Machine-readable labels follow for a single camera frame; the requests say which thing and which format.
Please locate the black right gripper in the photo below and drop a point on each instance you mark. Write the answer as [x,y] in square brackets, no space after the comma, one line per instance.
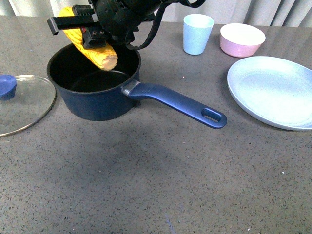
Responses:
[119,20]

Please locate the yellow corn cob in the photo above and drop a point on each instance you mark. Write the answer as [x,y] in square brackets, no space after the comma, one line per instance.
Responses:
[104,58]

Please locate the glass lid blue knob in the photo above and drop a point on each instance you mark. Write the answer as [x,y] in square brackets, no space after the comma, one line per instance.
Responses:
[24,101]

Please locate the dark blue saucepan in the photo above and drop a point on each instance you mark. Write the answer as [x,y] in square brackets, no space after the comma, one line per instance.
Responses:
[94,94]

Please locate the light blue cup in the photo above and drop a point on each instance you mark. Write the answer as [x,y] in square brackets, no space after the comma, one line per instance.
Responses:
[196,32]

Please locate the pink bowl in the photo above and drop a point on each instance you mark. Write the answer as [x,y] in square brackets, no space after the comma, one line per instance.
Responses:
[240,40]

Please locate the grey curtain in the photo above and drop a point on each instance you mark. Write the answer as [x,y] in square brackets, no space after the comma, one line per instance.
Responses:
[289,13]

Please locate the light blue plate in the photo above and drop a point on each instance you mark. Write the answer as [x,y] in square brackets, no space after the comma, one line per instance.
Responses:
[273,90]

